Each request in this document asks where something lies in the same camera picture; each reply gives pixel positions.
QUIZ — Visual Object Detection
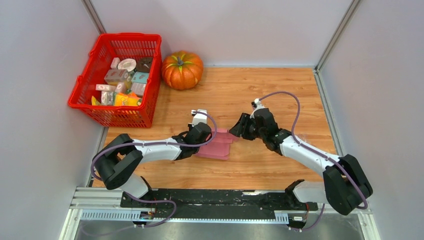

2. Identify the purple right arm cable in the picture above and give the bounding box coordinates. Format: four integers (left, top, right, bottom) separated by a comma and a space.
258, 91, 369, 232

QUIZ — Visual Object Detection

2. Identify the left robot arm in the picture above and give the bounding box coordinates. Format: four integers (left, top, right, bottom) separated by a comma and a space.
92, 122, 212, 208

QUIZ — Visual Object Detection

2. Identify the red plastic shopping basket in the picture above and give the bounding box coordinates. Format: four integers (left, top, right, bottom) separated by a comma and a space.
68, 32, 162, 128

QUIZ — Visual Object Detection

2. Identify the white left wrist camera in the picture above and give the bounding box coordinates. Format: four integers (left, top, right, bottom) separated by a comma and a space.
190, 109, 208, 127

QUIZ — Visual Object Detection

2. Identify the brown round item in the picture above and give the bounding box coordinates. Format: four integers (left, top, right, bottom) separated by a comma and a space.
135, 57, 153, 73

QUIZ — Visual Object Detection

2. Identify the grey pink carton box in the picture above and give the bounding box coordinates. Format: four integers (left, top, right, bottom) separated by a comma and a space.
103, 69, 129, 86

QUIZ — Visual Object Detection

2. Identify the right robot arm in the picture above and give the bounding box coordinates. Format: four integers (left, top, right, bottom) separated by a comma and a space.
229, 108, 374, 216

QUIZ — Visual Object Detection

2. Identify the pale pink box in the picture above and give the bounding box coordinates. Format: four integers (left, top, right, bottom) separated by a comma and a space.
130, 82, 146, 98

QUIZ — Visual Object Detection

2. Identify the orange pumpkin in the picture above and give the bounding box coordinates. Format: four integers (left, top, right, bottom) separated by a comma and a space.
161, 50, 204, 90

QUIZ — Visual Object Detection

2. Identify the pink white small box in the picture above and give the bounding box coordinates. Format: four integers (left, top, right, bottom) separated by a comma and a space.
95, 84, 116, 92

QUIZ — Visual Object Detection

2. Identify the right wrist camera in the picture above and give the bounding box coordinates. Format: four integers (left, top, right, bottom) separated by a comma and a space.
251, 98, 264, 115

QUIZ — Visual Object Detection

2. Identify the yellow orange snack pack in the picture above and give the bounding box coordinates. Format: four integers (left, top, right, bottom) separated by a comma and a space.
113, 93, 142, 107

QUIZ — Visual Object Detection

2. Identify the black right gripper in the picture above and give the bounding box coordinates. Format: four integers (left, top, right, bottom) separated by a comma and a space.
228, 113, 266, 142

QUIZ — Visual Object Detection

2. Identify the teal small box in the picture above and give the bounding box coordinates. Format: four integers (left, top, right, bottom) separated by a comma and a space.
131, 72, 150, 84

